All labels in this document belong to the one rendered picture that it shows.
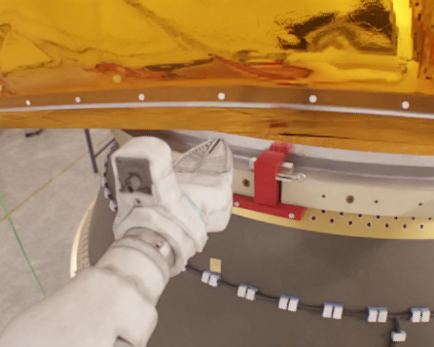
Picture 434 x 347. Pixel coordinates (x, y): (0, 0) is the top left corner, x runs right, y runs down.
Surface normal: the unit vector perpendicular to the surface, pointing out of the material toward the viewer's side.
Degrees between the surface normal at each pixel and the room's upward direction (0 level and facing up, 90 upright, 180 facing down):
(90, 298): 11
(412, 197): 90
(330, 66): 124
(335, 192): 90
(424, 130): 90
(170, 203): 72
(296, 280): 62
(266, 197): 90
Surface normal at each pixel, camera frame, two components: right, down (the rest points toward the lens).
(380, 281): -0.25, -0.01
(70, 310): 0.03, -0.94
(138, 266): 0.55, -0.66
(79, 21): -0.25, 0.43
